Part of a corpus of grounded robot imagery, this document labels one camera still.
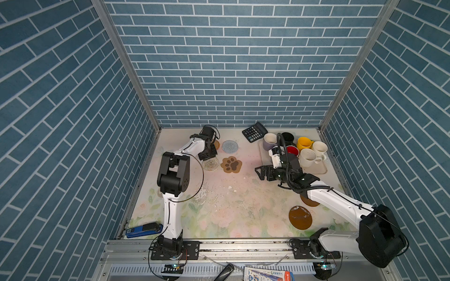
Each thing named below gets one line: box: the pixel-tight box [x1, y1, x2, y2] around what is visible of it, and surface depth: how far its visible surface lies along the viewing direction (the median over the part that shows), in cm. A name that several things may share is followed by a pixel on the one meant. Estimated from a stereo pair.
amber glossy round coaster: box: [288, 205, 313, 231], surface depth 84 cm
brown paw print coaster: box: [220, 155, 243, 174], surface depth 104 cm
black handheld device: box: [213, 263, 235, 281], surface depth 67 cm
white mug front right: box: [298, 148, 323, 169], surface depth 98 cm
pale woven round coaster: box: [202, 156, 220, 172], surface depth 104 cm
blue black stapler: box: [125, 222, 164, 239], surface depth 78 cm
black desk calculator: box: [241, 121, 268, 143], surface depth 118 cm
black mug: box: [281, 131, 297, 148], surface depth 106 cm
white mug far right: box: [312, 140, 329, 162], surface depth 101 cm
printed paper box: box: [243, 266, 295, 281], surface depth 69 cm
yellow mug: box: [296, 136, 315, 152], surface depth 104 cm
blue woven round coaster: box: [221, 139, 239, 154], surface depth 114 cm
